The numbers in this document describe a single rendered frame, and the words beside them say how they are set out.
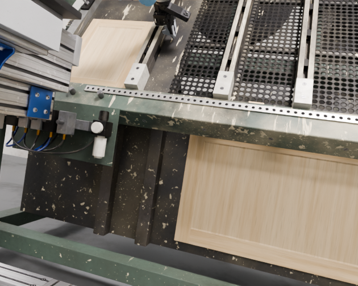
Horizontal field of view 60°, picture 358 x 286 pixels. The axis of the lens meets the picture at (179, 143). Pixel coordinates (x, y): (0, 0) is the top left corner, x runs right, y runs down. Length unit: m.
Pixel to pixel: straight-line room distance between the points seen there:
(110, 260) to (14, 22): 1.02
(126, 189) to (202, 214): 0.40
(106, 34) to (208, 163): 0.86
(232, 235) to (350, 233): 0.48
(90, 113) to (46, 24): 0.68
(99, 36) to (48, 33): 1.02
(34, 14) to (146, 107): 0.68
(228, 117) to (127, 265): 0.73
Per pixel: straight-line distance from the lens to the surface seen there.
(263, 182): 1.42
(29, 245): 1.62
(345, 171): 1.45
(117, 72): 1.51
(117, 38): 1.70
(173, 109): 1.24
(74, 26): 1.85
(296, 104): 1.24
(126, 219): 1.61
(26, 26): 0.70
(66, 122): 1.30
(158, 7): 1.52
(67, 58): 1.01
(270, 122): 1.18
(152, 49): 1.48
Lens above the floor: 0.73
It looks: 1 degrees down
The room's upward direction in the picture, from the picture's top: 9 degrees clockwise
